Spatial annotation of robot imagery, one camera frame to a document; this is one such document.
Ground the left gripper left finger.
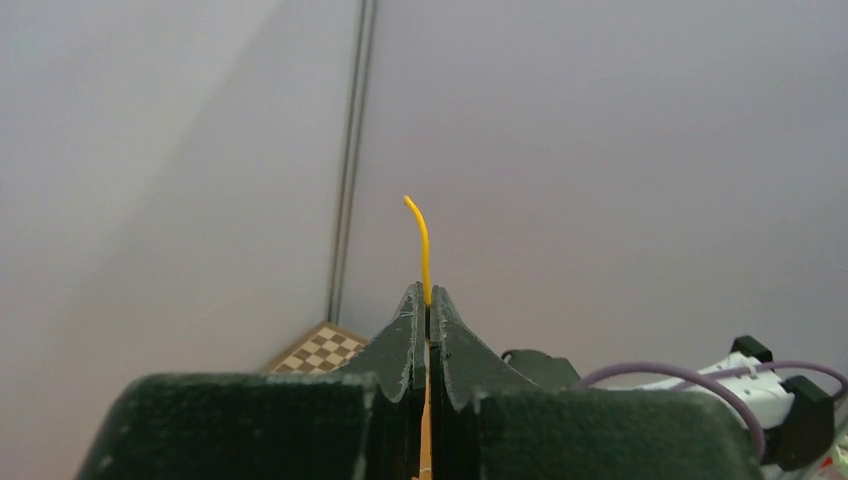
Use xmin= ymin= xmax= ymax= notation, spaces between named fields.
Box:
xmin=78 ymin=283 xmax=425 ymax=479

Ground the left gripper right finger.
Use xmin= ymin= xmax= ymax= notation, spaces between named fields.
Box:
xmin=429 ymin=286 xmax=761 ymax=479

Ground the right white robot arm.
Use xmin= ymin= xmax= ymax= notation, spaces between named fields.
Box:
xmin=501 ymin=335 xmax=847 ymax=472

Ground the wooden chessboard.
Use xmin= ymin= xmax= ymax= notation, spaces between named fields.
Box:
xmin=263 ymin=322 xmax=369 ymax=374

